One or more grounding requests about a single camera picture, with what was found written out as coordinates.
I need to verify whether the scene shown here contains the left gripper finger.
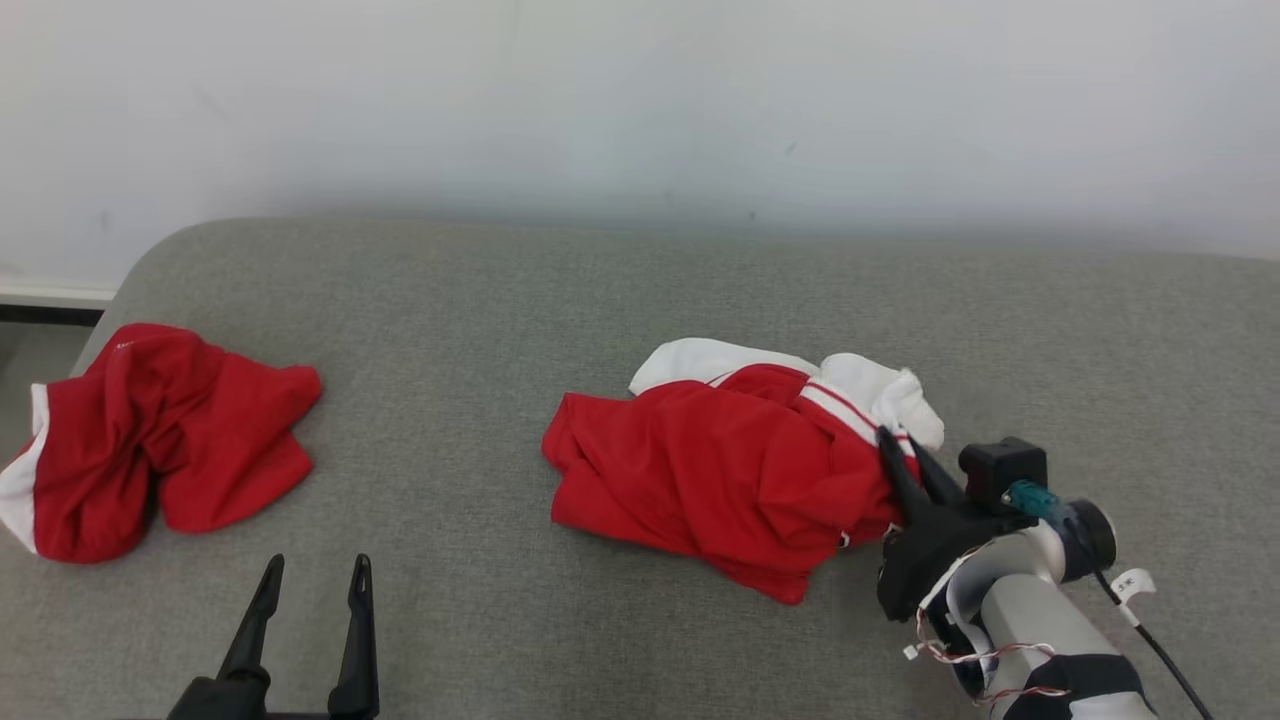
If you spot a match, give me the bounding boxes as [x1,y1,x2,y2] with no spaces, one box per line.
[327,553,380,720]
[218,554,286,687]

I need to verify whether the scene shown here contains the teal cable connector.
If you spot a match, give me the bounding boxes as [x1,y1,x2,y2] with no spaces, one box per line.
[1002,479,1077,527]

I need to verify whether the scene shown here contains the red basketball shorts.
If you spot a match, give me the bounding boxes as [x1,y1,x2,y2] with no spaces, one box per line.
[0,322,324,565]

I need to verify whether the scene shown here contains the white cable label tag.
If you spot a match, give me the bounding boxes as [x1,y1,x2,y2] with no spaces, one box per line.
[1111,567,1159,628]

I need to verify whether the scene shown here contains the red white twisted wires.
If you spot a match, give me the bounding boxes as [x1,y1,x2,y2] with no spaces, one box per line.
[904,600,1072,707]

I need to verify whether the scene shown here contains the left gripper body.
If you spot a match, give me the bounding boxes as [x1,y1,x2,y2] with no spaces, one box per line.
[165,676,332,720]

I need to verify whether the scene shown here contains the red Bulls basketball jersey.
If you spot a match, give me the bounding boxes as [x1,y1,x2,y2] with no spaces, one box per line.
[541,337,947,607]

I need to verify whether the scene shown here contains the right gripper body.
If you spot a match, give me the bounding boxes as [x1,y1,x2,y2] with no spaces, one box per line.
[876,499,1037,623]

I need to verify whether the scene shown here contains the white wall skirting board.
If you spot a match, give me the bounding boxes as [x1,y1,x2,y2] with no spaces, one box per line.
[0,283,120,309]

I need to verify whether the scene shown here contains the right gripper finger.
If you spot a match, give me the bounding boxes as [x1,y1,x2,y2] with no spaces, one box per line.
[876,427,937,522]
[911,441,968,505]

